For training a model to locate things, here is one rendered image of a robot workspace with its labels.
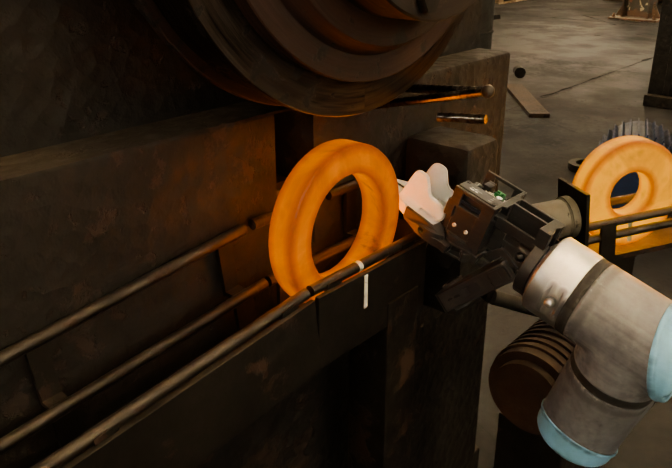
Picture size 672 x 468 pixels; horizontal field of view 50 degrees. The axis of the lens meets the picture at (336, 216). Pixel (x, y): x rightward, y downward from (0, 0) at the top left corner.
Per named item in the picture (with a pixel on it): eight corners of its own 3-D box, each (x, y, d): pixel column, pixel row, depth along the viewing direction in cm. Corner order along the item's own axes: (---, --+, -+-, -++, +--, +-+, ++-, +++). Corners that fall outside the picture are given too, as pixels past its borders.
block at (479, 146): (393, 296, 103) (398, 133, 94) (425, 277, 109) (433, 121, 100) (457, 321, 96) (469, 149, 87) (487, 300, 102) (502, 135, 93)
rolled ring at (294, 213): (403, 127, 80) (380, 122, 82) (287, 166, 67) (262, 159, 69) (398, 276, 87) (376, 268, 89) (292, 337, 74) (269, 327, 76)
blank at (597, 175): (570, 144, 99) (583, 151, 96) (670, 125, 101) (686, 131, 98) (567, 246, 105) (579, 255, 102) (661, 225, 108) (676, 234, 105)
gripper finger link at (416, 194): (401, 148, 86) (463, 187, 81) (387, 189, 89) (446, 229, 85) (385, 153, 83) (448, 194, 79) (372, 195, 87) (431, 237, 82)
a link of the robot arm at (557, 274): (580, 309, 81) (540, 344, 74) (543, 284, 83) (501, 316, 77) (615, 246, 76) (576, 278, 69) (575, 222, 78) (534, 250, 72)
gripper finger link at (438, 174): (416, 142, 88) (477, 180, 83) (403, 183, 91) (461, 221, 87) (401, 148, 86) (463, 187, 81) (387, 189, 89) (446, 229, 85)
